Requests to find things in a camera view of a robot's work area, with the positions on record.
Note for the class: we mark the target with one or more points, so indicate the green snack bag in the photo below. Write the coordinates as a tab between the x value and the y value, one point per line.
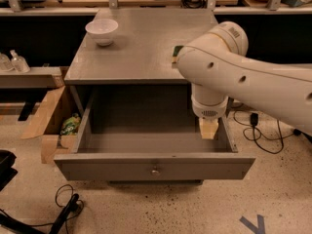
71	125

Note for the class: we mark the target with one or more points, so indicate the green yellow sponge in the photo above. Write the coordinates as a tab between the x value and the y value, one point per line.
175	53

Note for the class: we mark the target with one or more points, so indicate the clear bottle at edge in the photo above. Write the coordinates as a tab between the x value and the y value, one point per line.
5	63

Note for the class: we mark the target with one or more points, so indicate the cardboard box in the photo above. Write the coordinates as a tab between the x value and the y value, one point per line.
56	107

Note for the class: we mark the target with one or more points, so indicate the blue tape floor marker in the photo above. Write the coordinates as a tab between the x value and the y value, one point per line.
258	228

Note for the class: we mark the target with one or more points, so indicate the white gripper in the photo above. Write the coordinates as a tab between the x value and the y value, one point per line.
210	111

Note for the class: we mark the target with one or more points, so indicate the clear sanitizer bottle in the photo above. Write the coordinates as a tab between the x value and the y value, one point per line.
19	63

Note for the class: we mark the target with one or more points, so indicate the white bowl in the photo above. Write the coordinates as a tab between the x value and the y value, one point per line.
102	30

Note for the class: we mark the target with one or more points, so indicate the grey drawer cabinet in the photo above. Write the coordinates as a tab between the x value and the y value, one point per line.
141	53

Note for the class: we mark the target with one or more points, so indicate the grey top drawer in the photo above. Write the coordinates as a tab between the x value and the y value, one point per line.
148	133

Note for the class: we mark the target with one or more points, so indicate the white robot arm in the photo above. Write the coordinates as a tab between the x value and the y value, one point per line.
218	69

